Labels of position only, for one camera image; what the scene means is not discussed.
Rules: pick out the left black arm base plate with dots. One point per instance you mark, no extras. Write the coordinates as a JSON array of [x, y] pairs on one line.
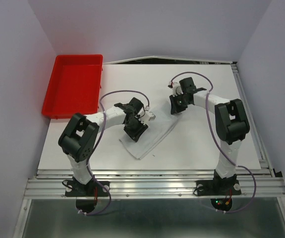
[[75, 189]]

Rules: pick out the white fabric skirt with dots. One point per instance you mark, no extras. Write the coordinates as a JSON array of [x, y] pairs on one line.
[[157, 130]]

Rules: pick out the aluminium front rail frame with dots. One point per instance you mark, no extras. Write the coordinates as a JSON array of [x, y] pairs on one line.
[[153, 184]]

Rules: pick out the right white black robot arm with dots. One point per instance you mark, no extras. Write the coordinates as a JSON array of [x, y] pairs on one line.
[[230, 129]]

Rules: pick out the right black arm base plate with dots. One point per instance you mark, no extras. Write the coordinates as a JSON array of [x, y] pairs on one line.
[[217, 188]]

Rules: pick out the red plastic tray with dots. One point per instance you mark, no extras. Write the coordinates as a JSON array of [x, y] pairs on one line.
[[74, 86]]

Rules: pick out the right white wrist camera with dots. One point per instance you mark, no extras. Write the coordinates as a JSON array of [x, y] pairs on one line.
[[176, 88]]

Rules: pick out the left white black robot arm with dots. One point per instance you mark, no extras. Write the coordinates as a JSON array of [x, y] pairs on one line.
[[79, 138]]

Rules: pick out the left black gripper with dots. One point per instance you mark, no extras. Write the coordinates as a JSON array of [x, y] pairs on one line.
[[135, 135]]

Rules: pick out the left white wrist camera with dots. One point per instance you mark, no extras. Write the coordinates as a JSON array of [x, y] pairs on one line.
[[145, 115]]

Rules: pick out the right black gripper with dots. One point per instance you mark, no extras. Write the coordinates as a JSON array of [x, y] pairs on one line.
[[175, 109]]

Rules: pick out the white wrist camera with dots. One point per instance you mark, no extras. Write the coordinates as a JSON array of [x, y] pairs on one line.
[[176, 88], [145, 115]]

